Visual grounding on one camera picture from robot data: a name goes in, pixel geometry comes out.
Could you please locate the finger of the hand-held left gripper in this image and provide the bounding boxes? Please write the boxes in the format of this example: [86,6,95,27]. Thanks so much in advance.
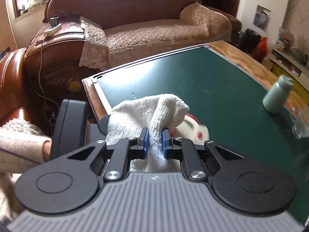
[97,115,110,136]

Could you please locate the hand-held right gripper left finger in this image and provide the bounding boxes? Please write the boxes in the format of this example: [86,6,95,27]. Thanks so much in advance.
[67,128,149,182]

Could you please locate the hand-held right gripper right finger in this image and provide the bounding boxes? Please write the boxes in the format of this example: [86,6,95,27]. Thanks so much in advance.
[162,128,245,181]

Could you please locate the white container with red marks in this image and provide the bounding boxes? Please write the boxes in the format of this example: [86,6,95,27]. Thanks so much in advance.
[169,113,210,146]

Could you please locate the white terry towel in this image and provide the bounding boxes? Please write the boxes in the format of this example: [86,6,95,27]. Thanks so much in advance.
[105,93,190,173]

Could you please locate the person's left forearm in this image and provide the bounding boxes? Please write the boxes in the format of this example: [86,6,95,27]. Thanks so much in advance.
[0,118,53,174]

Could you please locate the brown leather armchair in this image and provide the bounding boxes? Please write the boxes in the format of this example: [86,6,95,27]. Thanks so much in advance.
[0,48,57,132]

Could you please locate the person's beige knit clothing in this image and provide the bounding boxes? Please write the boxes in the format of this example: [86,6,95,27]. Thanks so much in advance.
[0,173,23,224]

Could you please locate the white power strip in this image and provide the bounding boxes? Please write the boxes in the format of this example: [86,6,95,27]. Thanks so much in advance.
[44,24,62,37]

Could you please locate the beige quilted sofa cover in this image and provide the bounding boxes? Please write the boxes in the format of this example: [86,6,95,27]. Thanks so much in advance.
[79,2,233,71]

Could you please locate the grey plastic bottle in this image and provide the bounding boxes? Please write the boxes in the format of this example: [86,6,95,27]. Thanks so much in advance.
[262,75,294,114]

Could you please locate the brown leather sofa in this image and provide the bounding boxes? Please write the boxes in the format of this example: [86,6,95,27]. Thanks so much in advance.
[24,0,242,120]

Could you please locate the black bag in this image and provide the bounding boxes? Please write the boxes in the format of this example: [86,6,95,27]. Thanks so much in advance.
[238,28,261,54]

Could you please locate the red plastic bag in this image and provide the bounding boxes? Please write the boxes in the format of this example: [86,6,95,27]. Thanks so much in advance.
[250,37,269,63]

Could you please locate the clear glass cup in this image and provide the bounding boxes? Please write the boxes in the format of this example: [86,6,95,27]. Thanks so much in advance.
[289,106,309,139]

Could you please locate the cluttered low shelf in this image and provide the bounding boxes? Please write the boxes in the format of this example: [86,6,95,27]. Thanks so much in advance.
[267,28,309,93]

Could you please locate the white power cable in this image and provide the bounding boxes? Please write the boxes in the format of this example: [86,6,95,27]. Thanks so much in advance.
[28,30,52,116]

